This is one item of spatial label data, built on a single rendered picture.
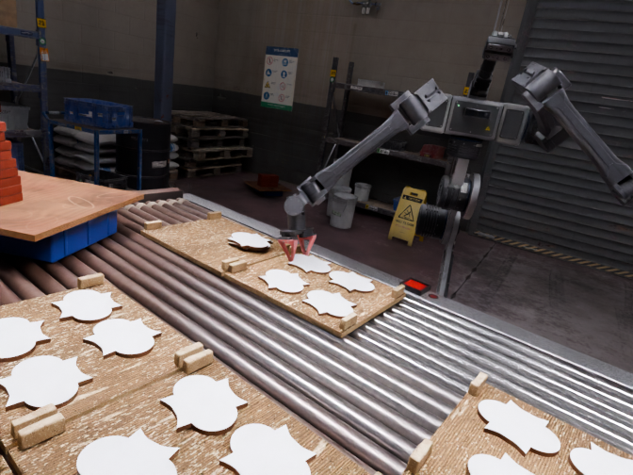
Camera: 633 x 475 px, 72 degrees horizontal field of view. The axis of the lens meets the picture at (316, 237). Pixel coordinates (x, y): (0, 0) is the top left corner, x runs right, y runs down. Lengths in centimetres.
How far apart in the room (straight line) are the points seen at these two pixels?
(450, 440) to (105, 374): 61
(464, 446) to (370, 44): 598
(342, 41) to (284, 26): 101
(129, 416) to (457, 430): 55
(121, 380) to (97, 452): 17
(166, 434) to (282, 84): 663
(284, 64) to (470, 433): 663
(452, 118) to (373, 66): 459
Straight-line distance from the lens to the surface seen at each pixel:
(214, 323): 107
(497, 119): 192
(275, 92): 722
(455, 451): 84
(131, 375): 89
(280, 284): 123
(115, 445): 75
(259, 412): 81
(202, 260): 136
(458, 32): 613
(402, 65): 628
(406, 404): 92
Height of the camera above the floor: 146
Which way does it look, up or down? 18 degrees down
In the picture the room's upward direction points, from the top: 9 degrees clockwise
